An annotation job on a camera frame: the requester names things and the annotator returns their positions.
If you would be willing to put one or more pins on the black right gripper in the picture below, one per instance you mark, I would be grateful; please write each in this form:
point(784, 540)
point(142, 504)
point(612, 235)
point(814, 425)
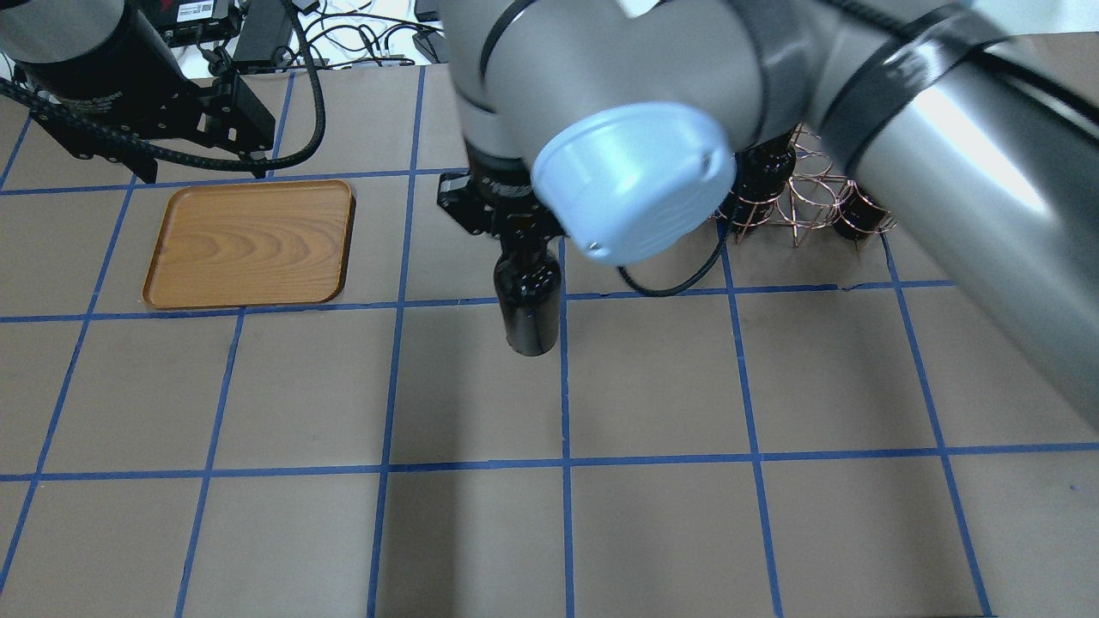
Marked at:
point(505, 196)

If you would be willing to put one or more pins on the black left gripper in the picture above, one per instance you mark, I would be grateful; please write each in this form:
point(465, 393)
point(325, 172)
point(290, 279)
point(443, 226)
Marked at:
point(129, 81)

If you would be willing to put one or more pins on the dark wine bottle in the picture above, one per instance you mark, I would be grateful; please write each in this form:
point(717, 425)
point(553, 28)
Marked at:
point(528, 282)
point(858, 216)
point(763, 172)

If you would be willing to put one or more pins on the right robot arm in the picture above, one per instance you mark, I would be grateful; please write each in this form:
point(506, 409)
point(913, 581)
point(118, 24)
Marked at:
point(627, 128)

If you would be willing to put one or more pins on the wooden tray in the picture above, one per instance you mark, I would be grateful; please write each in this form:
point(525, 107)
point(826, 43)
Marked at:
point(257, 244)

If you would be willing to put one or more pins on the copper wire bottle basket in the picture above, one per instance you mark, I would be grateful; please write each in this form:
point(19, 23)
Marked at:
point(808, 204)

